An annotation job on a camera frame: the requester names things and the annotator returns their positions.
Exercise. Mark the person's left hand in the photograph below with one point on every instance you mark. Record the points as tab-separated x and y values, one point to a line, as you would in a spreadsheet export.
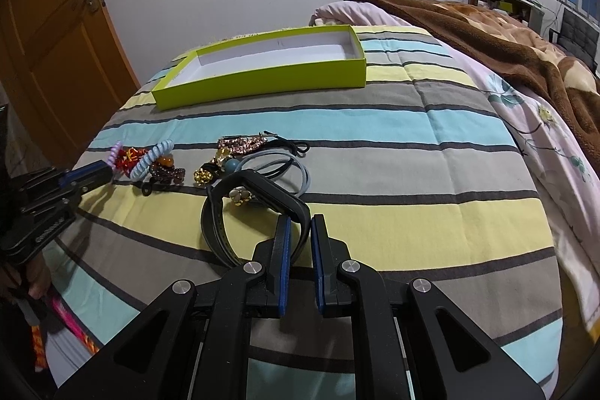
36	275

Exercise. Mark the orange wooden door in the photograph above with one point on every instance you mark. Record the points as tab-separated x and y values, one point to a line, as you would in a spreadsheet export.
64	71

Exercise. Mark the brown fleece blanket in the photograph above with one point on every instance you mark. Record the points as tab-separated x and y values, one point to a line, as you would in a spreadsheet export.
517	54

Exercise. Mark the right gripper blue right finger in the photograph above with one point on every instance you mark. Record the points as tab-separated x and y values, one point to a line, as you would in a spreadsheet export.
324	266

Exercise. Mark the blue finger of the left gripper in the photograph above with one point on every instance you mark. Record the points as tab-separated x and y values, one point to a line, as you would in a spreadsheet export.
84	179

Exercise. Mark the black wristband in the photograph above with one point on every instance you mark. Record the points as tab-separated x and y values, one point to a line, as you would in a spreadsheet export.
272	201

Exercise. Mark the pink floral duvet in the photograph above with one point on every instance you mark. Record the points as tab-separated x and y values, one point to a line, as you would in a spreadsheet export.
438	168

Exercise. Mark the red knot ornament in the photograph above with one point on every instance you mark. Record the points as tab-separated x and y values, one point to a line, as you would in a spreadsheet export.
132	162

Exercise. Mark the rose gold rhinestone hair clip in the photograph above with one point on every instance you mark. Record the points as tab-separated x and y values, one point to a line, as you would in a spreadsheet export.
241	145

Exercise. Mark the black office chair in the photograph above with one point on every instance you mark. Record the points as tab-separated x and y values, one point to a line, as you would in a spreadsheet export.
577	38

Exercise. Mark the lime green cardboard tray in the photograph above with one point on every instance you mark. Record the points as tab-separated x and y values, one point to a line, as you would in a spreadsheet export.
288	60

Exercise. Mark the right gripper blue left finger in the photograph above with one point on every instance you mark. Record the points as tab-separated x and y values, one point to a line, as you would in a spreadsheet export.
280	264

